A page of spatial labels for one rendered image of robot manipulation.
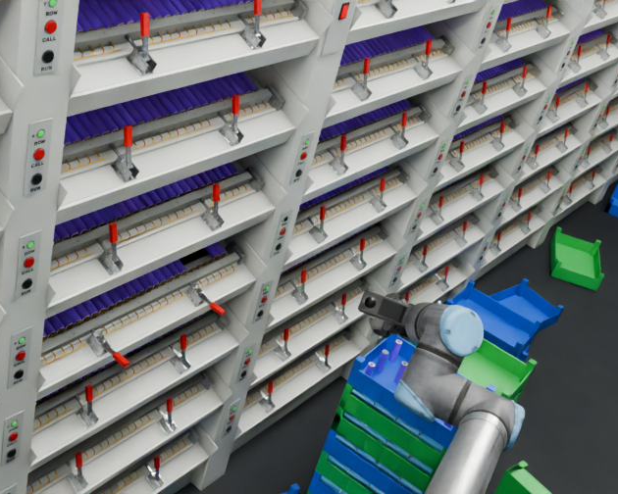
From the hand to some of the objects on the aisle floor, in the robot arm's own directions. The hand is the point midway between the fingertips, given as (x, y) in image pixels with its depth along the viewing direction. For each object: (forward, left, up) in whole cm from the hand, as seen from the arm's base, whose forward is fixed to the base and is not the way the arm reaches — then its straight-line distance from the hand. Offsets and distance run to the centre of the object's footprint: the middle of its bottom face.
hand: (373, 312), depth 204 cm
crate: (-45, -48, -78) cm, 102 cm away
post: (+34, +13, -75) cm, 83 cm away
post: (+28, +83, -72) cm, 113 cm away
